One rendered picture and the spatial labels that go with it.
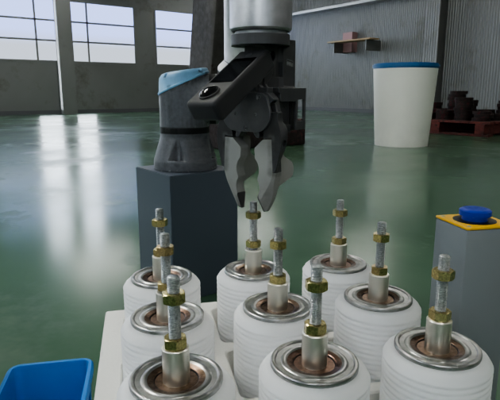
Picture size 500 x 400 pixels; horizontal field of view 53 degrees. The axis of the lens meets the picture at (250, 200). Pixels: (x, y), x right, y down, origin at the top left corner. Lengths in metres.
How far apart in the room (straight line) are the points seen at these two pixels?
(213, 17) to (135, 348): 3.82
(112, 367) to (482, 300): 0.47
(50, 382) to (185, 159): 0.58
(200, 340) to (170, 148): 0.72
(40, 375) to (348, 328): 0.43
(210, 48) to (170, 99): 3.09
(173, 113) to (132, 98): 11.22
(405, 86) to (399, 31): 7.10
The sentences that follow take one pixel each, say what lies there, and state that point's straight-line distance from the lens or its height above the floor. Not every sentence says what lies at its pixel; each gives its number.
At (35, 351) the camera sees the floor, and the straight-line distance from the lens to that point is 1.08.
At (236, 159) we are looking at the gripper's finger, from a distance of 0.64.
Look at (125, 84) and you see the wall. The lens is 12.31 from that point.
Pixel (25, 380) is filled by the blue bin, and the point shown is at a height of 0.10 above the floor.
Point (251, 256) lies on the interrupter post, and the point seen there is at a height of 0.27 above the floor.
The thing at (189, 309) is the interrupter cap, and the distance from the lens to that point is 0.55.
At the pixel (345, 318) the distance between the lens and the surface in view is 0.58.
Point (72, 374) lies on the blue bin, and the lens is 0.77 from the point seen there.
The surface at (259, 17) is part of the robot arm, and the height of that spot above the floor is 0.56.
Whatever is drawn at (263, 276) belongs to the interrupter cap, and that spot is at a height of 0.25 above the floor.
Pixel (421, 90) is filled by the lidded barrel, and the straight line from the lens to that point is 4.61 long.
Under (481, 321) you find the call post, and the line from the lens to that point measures 0.75.
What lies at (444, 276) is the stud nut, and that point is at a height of 0.32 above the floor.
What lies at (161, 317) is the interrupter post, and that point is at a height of 0.26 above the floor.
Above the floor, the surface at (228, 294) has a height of 0.23.
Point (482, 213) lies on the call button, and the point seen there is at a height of 0.33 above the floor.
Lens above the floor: 0.48
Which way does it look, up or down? 12 degrees down
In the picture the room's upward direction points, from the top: straight up
